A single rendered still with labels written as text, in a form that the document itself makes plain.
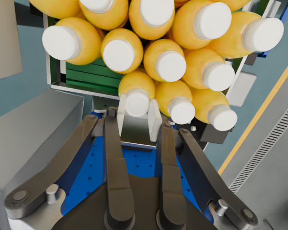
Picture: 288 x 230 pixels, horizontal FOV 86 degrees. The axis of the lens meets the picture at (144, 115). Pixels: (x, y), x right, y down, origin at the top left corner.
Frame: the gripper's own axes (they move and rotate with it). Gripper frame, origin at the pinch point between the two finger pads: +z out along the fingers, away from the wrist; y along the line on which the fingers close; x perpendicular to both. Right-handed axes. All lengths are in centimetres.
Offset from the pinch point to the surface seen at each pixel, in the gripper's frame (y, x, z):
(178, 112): 6.5, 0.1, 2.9
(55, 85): -17.4, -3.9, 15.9
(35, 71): -77, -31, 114
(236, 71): 21.7, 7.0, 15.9
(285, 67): 131, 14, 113
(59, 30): -10.9, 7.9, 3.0
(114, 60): -4.0, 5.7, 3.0
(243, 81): 33.5, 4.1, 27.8
